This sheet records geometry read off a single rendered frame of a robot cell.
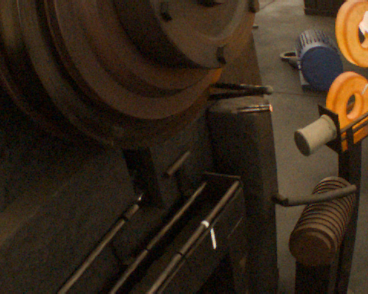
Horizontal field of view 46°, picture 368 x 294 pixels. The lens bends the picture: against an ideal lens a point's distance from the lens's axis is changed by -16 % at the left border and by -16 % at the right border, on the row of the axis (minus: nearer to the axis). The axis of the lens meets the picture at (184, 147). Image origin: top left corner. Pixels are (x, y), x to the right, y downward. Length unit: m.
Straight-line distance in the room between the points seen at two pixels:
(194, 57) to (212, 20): 0.08
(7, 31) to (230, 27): 0.29
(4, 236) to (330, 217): 0.70
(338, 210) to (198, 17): 0.64
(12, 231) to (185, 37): 0.31
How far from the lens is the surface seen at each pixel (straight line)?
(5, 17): 0.47
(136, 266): 0.73
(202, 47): 0.53
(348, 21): 0.92
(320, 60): 2.73
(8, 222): 0.60
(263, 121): 0.89
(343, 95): 1.05
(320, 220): 1.02
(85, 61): 0.47
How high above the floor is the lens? 1.17
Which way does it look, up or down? 28 degrees down
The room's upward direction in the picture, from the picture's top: 12 degrees counter-clockwise
